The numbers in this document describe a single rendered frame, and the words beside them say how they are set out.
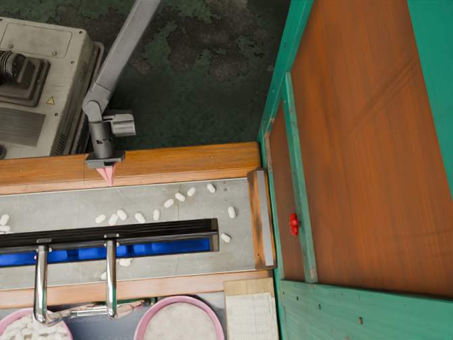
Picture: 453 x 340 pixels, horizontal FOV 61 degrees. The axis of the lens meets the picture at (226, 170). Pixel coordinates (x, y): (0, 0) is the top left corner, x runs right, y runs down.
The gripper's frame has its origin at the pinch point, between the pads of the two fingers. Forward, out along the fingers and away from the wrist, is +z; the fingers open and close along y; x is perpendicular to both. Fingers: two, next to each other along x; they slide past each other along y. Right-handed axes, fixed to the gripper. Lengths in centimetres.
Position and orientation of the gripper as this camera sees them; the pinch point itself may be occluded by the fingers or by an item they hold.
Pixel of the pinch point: (110, 183)
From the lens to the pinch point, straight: 120.0
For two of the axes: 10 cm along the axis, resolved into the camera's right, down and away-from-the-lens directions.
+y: 10.0, -0.6, 0.2
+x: -0.5, -4.2, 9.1
